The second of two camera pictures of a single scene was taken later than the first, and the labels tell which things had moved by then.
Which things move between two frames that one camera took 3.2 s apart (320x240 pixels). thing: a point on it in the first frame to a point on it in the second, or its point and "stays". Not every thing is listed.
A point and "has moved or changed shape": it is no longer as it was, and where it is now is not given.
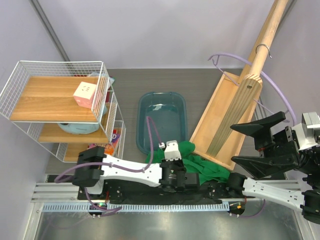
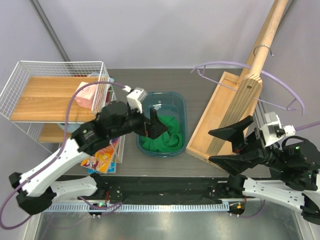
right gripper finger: [267, 166] to [235, 164]
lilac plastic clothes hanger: [214, 58] has moved or changed shape
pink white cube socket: [83, 94] stays
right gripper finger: [261, 130] to [235, 133]
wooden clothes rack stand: [233, 102] stays
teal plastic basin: [168, 111] stays
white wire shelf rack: [67, 106] stays
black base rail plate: [129, 193] stays
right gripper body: [284, 140] to [253, 139]
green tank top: [208, 171] to [170, 141]
